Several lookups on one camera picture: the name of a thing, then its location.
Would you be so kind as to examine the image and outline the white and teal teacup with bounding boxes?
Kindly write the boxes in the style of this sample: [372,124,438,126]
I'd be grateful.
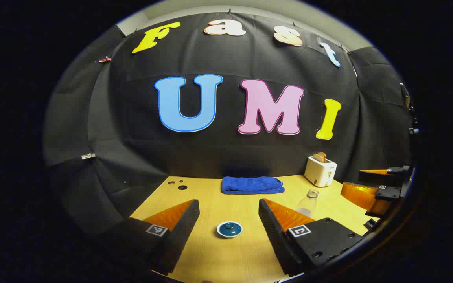
[216,221,243,239]

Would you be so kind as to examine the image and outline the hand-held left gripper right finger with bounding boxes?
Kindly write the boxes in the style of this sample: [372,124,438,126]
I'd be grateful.
[258,198,365,277]

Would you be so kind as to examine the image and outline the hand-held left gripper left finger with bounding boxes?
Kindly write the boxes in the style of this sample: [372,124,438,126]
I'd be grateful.
[91,199,201,276]

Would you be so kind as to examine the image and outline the black backdrop cloth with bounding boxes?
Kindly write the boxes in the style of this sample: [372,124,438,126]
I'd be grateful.
[44,12,418,236]

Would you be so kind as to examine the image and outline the folded blue towel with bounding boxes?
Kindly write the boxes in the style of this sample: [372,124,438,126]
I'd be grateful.
[221,176,285,195]

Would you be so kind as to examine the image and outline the white toaster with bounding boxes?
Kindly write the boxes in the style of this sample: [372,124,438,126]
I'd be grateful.
[304,155,338,187]

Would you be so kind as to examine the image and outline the clear plastic water bottle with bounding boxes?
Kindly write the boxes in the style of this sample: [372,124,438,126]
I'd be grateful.
[295,189,320,218]

